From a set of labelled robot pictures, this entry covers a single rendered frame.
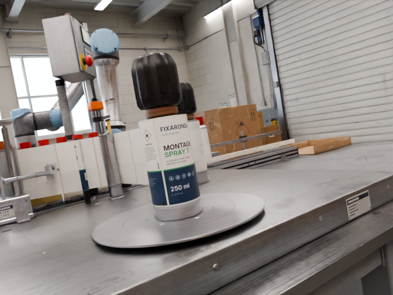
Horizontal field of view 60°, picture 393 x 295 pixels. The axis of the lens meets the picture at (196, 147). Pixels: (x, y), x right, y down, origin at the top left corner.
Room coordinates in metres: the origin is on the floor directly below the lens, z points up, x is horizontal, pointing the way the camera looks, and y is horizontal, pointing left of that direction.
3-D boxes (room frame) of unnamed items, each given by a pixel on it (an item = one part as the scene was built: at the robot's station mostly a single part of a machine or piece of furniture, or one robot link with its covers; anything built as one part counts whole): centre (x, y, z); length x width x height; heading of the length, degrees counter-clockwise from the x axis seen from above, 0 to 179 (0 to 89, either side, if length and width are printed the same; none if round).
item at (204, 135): (1.38, -0.03, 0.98); 0.05 x 0.05 x 0.20
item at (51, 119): (1.42, 0.58, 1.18); 0.11 x 0.11 x 0.08; 18
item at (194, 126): (1.01, 0.02, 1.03); 0.09 x 0.09 x 0.30
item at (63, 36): (1.22, 0.38, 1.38); 0.17 x 0.10 x 0.19; 179
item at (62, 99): (1.20, 0.43, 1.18); 0.04 x 0.04 x 0.21
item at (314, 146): (1.76, -0.59, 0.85); 0.30 x 0.26 x 0.04; 124
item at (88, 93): (1.30, 0.36, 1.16); 0.04 x 0.04 x 0.67; 34
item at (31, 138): (1.37, 0.67, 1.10); 0.08 x 0.08 x 0.05
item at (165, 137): (0.61, 0.05, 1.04); 0.09 x 0.09 x 0.29
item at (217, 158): (1.34, -0.02, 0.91); 1.07 x 0.01 x 0.02; 124
